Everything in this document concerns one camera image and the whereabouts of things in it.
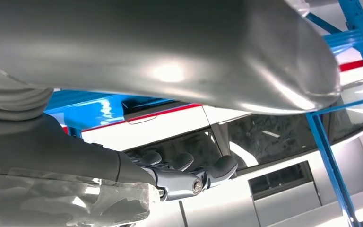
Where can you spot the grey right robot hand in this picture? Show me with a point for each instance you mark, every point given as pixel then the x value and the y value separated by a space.
pixel 169 47

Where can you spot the blue metal shelf rack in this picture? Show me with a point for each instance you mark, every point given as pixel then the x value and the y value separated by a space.
pixel 325 150

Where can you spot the white vehicle body red stripe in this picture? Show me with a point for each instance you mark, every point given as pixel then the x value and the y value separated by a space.
pixel 169 128

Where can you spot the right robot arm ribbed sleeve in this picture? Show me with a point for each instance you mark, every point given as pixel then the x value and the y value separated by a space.
pixel 9 103

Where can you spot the clear plastic film wrap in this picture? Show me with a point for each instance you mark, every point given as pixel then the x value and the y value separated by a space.
pixel 59 203

